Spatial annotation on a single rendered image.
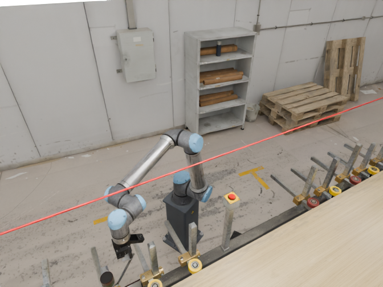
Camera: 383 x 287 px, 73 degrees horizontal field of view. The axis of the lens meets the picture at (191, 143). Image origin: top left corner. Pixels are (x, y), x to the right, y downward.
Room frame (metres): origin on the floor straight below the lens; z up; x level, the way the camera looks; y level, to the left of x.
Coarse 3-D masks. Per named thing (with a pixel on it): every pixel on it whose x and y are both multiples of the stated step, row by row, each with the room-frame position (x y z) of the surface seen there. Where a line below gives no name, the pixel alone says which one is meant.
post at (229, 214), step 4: (228, 212) 1.02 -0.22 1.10; (232, 212) 1.02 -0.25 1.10; (228, 216) 1.02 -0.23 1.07; (232, 216) 1.03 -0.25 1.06; (228, 220) 1.01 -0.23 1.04; (232, 220) 1.03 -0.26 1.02; (224, 224) 1.04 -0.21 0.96; (228, 224) 1.01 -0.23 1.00; (224, 228) 1.04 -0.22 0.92; (228, 228) 1.02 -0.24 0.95; (224, 232) 1.03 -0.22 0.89; (228, 232) 1.02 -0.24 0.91; (224, 236) 1.03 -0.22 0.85; (228, 236) 1.02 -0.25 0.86; (224, 240) 1.02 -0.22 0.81; (228, 240) 1.02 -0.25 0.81; (224, 244) 1.02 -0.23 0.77; (228, 244) 1.03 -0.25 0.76; (224, 248) 1.01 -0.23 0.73; (228, 248) 1.02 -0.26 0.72
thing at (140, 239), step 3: (132, 234) 0.85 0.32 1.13; (135, 234) 0.85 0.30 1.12; (138, 234) 0.86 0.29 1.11; (141, 234) 0.87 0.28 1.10; (132, 237) 0.82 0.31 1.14; (135, 237) 0.83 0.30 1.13; (138, 237) 0.84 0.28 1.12; (141, 237) 0.84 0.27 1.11; (129, 240) 0.80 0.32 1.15; (132, 240) 0.80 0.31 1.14; (135, 240) 0.81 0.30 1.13; (138, 240) 0.82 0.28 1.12; (141, 240) 0.83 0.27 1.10; (126, 243) 0.79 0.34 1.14; (129, 243) 0.79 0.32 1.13; (132, 243) 0.80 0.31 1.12
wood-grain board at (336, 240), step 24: (360, 192) 1.38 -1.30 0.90; (312, 216) 1.15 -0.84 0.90; (336, 216) 1.16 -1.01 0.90; (360, 216) 1.16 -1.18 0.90; (264, 240) 0.97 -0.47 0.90; (288, 240) 0.97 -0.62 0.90; (312, 240) 0.97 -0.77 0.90; (336, 240) 0.97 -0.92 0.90; (360, 240) 0.97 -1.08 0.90; (216, 264) 0.81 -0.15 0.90; (240, 264) 0.81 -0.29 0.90; (264, 264) 0.81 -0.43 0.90; (288, 264) 0.81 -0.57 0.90; (312, 264) 0.81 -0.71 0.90; (336, 264) 0.81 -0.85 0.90; (360, 264) 0.81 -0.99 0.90
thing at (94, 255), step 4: (92, 248) 0.93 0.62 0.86; (92, 252) 0.90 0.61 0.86; (96, 252) 0.90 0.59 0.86; (92, 256) 0.88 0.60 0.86; (96, 256) 0.88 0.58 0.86; (96, 260) 0.85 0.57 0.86; (96, 264) 0.83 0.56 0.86; (96, 268) 0.80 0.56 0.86; (96, 272) 0.78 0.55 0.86; (100, 272) 0.78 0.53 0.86; (100, 276) 0.76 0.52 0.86; (100, 284) 0.71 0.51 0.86
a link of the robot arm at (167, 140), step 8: (168, 136) 1.37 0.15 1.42; (176, 136) 1.39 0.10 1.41; (160, 144) 1.32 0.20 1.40; (168, 144) 1.34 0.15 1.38; (176, 144) 1.38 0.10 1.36; (152, 152) 1.25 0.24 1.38; (160, 152) 1.27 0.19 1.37; (144, 160) 1.19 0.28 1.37; (152, 160) 1.20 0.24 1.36; (136, 168) 1.13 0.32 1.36; (144, 168) 1.14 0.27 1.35; (128, 176) 1.07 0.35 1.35; (136, 176) 1.08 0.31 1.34; (144, 176) 1.12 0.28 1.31; (120, 184) 1.01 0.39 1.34; (128, 184) 1.02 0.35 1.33; (112, 192) 0.96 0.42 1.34; (120, 192) 0.96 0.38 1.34; (128, 192) 0.99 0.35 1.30; (112, 200) 0.92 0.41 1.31
